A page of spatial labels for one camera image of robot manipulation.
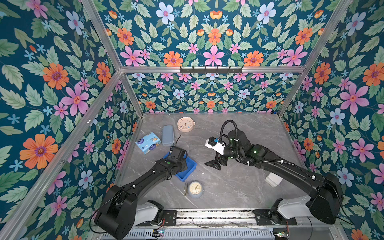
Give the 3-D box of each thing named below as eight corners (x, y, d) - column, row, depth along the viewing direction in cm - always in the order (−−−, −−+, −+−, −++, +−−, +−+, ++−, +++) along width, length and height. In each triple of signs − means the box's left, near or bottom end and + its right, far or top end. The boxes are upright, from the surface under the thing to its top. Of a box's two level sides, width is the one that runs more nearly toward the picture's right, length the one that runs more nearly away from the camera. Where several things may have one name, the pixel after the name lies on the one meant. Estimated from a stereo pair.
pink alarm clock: (176, 132, 111) (176, 129, 108) (178, 119, 119) (178, 116, 116) (194, 132, 111) (194, 129, 108) (195, 119, 119) (195, 116, 116)
